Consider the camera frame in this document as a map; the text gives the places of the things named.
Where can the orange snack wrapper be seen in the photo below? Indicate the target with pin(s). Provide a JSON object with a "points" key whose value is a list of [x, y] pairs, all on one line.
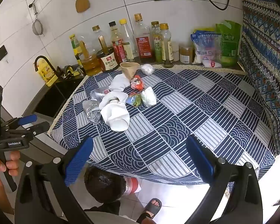
{"points": [[137, 82]]}

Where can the tall red label bottle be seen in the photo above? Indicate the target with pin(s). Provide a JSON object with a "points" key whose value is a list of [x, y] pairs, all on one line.
{"points": [[143, 39]]}

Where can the clear plastic wrapper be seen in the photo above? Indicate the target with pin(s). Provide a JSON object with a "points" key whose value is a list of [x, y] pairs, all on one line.
{"points": [[92, 110]]}

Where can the blue white plastic bag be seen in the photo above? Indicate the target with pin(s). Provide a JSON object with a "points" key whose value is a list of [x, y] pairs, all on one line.
{"points": [[205, 47]]}

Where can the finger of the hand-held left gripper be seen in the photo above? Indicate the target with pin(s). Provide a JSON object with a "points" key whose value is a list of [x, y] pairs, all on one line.
{"points": [[28, 119], [40, 127]]}

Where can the black sponge rack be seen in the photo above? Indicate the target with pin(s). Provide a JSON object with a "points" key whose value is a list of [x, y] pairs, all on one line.
{"points": [[68, 71]]}

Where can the black faucet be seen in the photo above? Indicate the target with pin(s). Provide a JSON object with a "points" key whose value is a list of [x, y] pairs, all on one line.
{"points": [[43, 57]]}

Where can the person's foot in black slipper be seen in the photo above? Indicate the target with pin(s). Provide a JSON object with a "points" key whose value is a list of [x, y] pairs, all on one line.
{"points": [[151, 208]]}

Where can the yellow dish soap bottle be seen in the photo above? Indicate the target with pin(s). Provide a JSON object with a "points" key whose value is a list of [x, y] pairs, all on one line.
{"points": [[45, 73]]}

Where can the blue patterned curtain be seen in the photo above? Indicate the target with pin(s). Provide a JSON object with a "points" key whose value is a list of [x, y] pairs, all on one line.
{"points": [[261, 51]]}

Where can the black sink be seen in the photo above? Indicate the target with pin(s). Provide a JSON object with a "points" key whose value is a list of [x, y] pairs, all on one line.
{"points": [[53, 95]]}

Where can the green plastic bag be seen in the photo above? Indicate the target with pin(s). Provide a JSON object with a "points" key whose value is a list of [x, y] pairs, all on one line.
{"points": [[228, 44]]}

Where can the clear bottle yellow cap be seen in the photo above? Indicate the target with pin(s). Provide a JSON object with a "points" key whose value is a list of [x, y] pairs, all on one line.
{"points": [[127, 39]]}

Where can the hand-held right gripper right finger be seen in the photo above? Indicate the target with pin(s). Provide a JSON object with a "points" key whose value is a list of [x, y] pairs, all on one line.
{"points": [[199, 158]]}

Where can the pale label bottle gold cap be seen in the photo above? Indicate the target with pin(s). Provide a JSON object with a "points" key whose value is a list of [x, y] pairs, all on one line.
{"points": [[167, 49]]}

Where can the waste bin with black liner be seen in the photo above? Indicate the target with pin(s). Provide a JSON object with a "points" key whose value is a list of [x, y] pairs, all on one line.
{"points": [[105, 184]]}

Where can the soy sauce jug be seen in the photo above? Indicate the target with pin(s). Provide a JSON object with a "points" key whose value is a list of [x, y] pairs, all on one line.
{"points": [[107, 60]]}

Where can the clear plastic bag red label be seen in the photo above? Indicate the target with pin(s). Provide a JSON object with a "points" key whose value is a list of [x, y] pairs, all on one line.
{"points": [[99, 93]]}

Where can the person's left forearm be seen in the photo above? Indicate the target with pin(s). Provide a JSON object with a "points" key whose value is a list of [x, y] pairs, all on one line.
{"points": [[0, 198]]}

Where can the cooking oil jug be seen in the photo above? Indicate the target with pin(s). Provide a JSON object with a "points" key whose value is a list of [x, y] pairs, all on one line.
{"points": [[90, 61]]}

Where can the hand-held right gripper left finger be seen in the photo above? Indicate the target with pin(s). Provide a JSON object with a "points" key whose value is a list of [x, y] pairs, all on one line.
{"points": [[79, 161]]}

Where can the red label bottle black cap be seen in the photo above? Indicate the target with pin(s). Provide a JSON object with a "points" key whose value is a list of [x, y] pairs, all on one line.
{"points": [[117, 44]]}

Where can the glass jar amber contents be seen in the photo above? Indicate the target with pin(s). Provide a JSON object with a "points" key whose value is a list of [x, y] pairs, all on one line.
{"points": [[185, 54]]}

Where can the green snack wrapper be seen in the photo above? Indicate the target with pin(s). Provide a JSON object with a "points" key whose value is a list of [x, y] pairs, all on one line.
{"points": [[134, 99]]}

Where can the green bottle yellow cap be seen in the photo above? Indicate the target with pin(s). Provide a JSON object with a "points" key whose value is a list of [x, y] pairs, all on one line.
{"points": [[74, 47]]}

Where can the brown paper cup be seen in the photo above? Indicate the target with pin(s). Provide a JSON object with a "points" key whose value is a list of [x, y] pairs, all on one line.
{"points": [[129, 68]]}

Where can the black wall switch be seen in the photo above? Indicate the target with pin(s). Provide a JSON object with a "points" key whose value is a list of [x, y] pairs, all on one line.
{"points": [[1, 52]]}

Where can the small white pouch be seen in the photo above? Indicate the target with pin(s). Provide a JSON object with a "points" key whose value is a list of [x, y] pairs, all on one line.
{"points": [[211, 63]]}

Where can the metal mesh strainer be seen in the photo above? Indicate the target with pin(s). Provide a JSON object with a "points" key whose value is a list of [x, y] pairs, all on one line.
{"points": [[37, 28]]}

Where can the green label bottle gold cap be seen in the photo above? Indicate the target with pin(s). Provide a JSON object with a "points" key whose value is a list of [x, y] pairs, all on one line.
{"points": [[156, 44]]}

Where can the small white bottle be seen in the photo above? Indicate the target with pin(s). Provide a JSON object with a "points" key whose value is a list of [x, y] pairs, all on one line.
{"points": [[176, 51]]}

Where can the person's black pants leg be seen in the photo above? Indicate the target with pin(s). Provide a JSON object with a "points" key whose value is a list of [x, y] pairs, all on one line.
{"points": [[105, 209]]}

